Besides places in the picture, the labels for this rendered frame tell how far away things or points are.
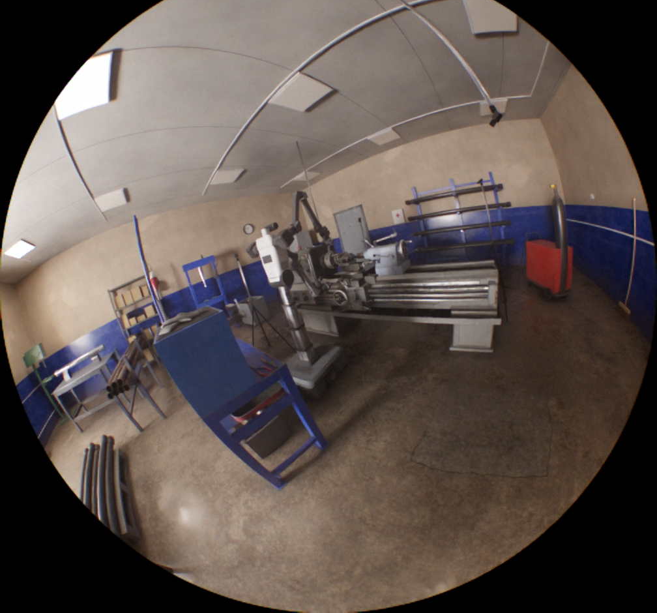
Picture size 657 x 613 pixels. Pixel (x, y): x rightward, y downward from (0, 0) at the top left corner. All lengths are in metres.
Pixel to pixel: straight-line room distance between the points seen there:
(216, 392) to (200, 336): 0.27
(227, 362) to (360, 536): 1.24
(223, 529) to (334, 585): 0.78
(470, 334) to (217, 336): 2.12
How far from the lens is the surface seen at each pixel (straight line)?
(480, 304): 2.08
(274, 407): 1.13
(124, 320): 5.13
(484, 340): 2.24
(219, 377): 0.93
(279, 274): 1.71
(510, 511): 1.54
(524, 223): 5.32
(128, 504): 2.60
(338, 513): 1.46
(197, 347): 0.87
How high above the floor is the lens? 1.41
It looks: 13 degrees down
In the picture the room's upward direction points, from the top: 15 degrees counter-clockwise
